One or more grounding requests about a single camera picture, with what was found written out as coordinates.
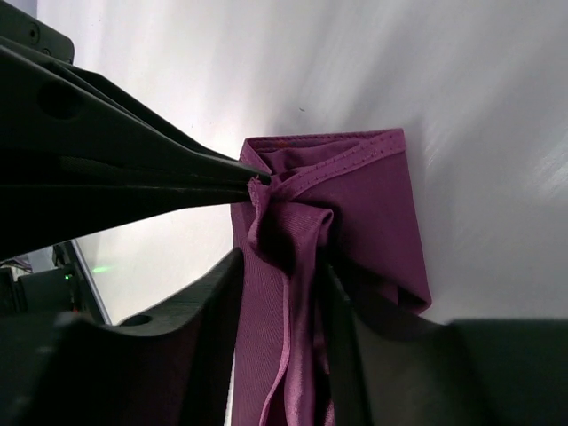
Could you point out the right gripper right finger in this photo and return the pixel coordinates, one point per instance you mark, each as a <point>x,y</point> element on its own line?
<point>390,367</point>

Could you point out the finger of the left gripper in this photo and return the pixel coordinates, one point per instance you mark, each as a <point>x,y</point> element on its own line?
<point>47,199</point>

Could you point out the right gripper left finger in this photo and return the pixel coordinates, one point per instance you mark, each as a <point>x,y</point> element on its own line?
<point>169,365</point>

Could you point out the purple cloth napkin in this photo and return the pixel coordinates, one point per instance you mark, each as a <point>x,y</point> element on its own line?
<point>347,192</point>

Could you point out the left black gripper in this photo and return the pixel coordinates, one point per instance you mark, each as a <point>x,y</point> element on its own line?
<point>48,108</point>

